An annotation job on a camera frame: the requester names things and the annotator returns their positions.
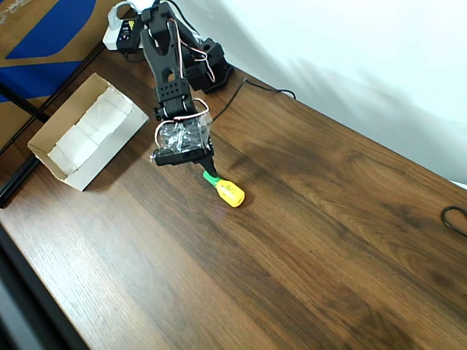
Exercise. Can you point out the white power strip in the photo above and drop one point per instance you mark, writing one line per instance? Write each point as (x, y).
(109, 40)

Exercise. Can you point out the white open cardboard box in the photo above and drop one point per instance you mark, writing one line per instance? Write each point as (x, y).
(84, 135)

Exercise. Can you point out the black metal rail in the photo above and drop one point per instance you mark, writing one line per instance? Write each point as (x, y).
(14, 186)

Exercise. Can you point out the webcam wrapped in clear tape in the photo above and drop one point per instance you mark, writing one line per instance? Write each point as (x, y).
(175, 158)

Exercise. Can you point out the black power adapter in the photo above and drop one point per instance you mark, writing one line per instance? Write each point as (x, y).
(127, 36)

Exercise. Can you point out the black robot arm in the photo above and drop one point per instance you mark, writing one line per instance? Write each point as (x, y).
(164, 62)

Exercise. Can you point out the white charger plug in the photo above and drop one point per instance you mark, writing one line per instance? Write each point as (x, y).
(115, 18)

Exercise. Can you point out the large brown blue-printed carton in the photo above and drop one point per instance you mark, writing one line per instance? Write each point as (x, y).
(36, 29)

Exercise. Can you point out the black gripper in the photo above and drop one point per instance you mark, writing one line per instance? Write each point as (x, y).
(184, 157)

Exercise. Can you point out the yellow bottle with green cap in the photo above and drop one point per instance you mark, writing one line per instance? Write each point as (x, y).
(230, 193)

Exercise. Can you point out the black metal pole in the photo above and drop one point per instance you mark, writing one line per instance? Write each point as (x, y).
(25, 104)

